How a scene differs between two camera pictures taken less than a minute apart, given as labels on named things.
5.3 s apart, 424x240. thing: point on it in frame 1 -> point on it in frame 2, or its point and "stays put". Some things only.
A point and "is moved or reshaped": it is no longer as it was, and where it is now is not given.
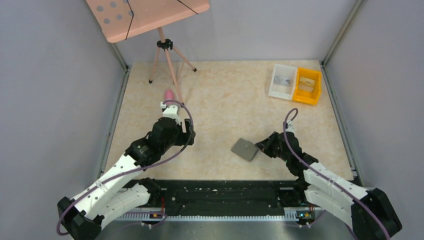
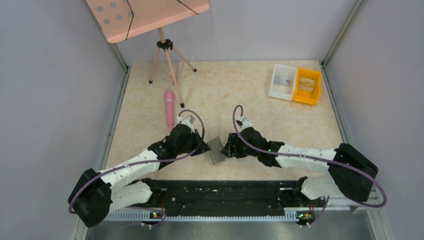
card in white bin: x=281 y=80 stays put
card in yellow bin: x=306 y=84 stays put
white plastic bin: x=283 y=91 stays put
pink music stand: x=120 y=19 stays put
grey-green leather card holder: x=245 y=149 is moved or reshaped
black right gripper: x=265 y=145 -> x=229 y=149
